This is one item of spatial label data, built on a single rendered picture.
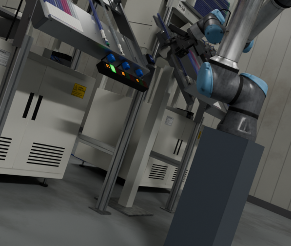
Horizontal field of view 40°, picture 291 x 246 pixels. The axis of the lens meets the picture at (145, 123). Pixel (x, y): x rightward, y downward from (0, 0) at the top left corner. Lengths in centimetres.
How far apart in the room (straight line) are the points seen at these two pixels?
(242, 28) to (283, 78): 354
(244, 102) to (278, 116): 340
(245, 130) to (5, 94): 85
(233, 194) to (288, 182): 332
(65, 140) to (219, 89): 95
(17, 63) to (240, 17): 78
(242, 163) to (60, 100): 97
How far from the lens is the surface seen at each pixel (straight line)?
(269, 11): 166
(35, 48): 199
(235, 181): 146
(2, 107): 144
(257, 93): 152
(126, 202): 227
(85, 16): 176
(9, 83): 144
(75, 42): 161
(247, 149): 146
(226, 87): 148
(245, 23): 149
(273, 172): 483
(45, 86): 193
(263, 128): 493
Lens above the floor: 49
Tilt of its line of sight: level
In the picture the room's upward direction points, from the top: 19 degrees clockwise
